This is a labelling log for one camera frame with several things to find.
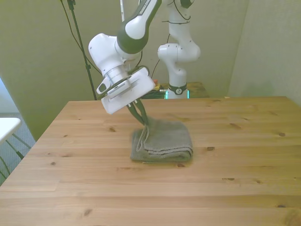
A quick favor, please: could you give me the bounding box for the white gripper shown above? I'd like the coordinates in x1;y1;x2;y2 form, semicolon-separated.
101;67;156;125

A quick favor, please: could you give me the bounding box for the grey terry towel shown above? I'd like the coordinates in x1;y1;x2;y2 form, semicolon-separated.
130;116;194;164

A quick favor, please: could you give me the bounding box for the yellow emergency stop box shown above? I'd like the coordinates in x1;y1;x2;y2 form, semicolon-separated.
153;78;166;93

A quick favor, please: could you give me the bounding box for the black tripod stand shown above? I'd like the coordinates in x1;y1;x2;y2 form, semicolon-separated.
67;0;98;101
59;0;104;77

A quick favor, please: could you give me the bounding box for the white side table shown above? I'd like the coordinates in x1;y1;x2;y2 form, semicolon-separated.
0;117;32;181

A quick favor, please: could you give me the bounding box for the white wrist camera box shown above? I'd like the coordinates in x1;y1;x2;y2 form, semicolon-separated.
95;75;132;99

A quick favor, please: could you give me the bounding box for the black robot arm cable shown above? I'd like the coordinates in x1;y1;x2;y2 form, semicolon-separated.
161;0;191;25

